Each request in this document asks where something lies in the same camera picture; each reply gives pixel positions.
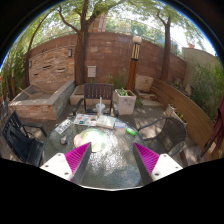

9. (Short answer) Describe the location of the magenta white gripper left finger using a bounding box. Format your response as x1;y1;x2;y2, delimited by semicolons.
41;143;92;185

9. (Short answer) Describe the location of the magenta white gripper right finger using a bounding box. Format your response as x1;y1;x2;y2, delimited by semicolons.
133;143;182;186

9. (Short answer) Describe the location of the grey computer mouse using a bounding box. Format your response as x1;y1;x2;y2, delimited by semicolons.
60;136;68;145

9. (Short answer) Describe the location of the round iridescent mouse pad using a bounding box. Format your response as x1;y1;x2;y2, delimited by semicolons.
73;128;107;153

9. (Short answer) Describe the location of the round glass patio table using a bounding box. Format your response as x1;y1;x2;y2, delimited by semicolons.
44;118;144;190

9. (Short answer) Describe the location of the black mesh metal chair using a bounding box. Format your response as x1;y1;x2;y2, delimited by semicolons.
138;116;187;157

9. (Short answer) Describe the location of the black and white card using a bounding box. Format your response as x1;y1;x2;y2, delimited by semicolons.
56;119;72;134

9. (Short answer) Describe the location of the green tube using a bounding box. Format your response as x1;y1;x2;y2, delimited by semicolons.
126;128;137;136

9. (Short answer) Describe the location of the black chair on left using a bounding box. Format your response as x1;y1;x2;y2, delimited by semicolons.
2;111;47;167

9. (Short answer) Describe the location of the colourful magazine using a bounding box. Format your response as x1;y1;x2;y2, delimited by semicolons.
74;114;98;126

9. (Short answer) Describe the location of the white book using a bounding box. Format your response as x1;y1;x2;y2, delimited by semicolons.
96;115;116;129

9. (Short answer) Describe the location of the small blue white packet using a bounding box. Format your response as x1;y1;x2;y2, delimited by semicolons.
114;121;126;129

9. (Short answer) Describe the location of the wooden curved bench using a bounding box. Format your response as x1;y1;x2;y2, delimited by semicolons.
151;79;213;148

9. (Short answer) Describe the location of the plastic cup with straw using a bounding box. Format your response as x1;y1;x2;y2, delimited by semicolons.
96;102;105;116

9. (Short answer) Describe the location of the stone raised planter bed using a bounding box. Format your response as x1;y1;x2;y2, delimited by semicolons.
9;80;75;120

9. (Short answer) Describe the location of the white square planter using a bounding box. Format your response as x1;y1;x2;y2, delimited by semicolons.
114;89;136;115

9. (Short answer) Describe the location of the dark wooden slat chair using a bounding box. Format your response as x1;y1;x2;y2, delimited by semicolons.
73;83;119;117

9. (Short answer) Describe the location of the white electrical box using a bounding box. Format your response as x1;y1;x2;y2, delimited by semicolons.
87;66;96;78

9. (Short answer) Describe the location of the large centre tree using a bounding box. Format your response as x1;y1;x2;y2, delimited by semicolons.
39;0;134;87

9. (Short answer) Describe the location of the right tree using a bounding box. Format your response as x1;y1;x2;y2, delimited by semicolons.
134;0;203;81

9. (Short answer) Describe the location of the wooden lamp post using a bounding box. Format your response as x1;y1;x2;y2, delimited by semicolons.
127;36;142;91

